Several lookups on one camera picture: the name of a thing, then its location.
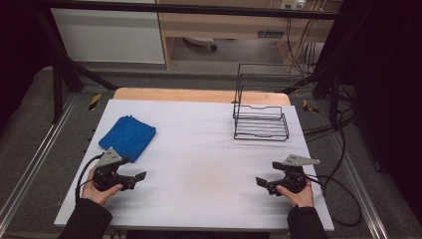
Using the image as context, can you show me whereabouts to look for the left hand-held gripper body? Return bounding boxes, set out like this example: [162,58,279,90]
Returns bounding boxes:
[93,146,137,192]

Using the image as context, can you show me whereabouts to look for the black metal crossbar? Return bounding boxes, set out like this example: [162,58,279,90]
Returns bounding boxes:
[43,0,346,20]

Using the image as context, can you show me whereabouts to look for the person's right hand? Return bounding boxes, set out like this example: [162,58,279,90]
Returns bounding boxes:
[276,180,315,208]

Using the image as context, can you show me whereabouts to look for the black wire rack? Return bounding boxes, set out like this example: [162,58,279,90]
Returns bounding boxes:
[232,62,308,142]

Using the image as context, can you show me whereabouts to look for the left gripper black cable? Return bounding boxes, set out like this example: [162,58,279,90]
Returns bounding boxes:
[75,152,105,203]

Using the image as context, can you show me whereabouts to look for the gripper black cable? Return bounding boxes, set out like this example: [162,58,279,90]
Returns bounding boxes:
[305,173,363,228]
[75,152,105,203]

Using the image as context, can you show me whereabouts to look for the white power strip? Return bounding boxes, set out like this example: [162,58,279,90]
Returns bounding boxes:
[280,0,307,10]

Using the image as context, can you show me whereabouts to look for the blue towel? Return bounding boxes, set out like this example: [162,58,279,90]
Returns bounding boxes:
[98,115,157,163]

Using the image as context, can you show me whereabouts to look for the office chair base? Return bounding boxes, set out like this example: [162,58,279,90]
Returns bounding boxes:
[183,36,219,52]

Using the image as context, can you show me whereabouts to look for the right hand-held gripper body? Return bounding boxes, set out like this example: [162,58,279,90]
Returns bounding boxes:
[267,153,321,195]

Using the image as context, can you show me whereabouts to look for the hanging cable bundle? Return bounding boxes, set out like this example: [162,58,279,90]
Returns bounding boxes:
[284,18,320,78]

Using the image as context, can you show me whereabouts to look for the yellow black tape strip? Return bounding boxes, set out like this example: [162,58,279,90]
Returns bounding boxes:
[302,99,319,115]
[88,93,103,112]

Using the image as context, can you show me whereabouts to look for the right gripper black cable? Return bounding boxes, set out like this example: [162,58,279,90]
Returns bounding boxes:
[305,173,363,228]

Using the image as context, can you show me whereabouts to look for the white cabinet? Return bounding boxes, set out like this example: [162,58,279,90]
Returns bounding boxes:
[50,8,166,65]

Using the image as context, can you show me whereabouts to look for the black floor cables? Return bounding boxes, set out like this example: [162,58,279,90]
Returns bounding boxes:
[302,84,358,141]

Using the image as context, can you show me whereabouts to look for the aluminium rail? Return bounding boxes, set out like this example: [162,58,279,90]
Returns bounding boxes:
[326,132,390,239]
[0,94,80,227]

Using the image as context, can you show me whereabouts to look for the person's left hand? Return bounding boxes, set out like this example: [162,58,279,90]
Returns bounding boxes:
[81,167,124,206]

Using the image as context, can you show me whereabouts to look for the black metal stand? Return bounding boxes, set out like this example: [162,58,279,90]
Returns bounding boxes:
[282,64,353,131]
[33,6,119,124]

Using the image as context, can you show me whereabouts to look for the light wooden desk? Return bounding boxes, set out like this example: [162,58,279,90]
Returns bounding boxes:
[155,0,342,70]

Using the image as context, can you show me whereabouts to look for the black curtain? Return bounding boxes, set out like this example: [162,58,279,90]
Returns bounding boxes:
[0,0,52,131]
[341,0,422,221]

